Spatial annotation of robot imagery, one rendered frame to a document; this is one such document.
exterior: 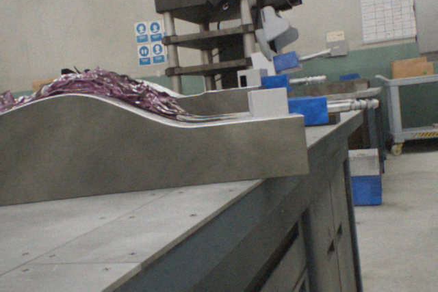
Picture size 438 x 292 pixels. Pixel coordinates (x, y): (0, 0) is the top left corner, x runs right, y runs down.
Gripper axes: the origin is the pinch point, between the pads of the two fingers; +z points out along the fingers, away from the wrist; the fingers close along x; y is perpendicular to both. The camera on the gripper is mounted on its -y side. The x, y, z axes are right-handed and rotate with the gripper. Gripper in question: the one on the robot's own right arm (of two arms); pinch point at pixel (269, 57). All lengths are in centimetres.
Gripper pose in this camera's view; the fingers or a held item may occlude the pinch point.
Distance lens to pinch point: 99.5
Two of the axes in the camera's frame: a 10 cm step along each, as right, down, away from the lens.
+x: 3.5, 0.5, 9.3
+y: 9.2, -2.2, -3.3
